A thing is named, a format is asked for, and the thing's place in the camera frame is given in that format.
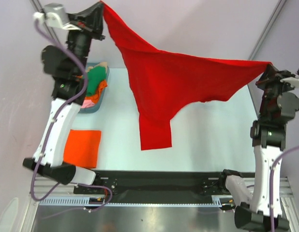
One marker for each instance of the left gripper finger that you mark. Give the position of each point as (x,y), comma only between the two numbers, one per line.
(95,10)
(97,19)

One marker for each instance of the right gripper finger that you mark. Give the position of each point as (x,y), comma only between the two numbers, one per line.
(272,73)
(264,81)

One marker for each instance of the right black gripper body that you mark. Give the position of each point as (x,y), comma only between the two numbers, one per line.
(276,87)

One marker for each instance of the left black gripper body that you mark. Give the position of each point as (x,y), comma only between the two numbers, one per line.
(82,37)

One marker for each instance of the red t shirt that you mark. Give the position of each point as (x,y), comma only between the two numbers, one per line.
(164,82)

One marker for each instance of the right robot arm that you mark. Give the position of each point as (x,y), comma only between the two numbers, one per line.
(260,211)

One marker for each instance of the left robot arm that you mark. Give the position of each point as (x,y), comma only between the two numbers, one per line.
(65,59)

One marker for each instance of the beige garment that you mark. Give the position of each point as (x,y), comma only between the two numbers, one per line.
(102,65)

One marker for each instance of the green garment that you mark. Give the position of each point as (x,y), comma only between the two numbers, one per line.
(95,76)

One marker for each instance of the orange garment in basket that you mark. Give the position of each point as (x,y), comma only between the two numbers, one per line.
(95,98)

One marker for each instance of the pink garment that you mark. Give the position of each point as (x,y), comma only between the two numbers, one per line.
(87,103)

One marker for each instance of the blue plastic basket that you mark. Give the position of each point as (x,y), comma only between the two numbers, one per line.
(98,104)

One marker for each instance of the folded orange t shirt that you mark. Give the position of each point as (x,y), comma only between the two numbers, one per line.
(82,148)

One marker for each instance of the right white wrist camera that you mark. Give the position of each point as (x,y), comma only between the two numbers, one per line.
(292,81)

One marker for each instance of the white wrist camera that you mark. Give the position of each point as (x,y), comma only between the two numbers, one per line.
(54,16)
(292,81)

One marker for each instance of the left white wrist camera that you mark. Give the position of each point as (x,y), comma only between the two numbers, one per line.
(54,16)

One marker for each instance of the left aluminium corner post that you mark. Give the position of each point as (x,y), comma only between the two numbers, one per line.
(37,6)

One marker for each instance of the aluminium corner post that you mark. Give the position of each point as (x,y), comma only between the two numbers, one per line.
(37,6)
(270,23)

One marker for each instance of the right aluminium corner post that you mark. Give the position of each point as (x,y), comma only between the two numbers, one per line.
(270,23)

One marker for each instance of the white slotted cable duct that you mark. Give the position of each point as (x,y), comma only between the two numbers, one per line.
(97,201)

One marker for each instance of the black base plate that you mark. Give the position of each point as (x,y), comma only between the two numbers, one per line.
(144,187)

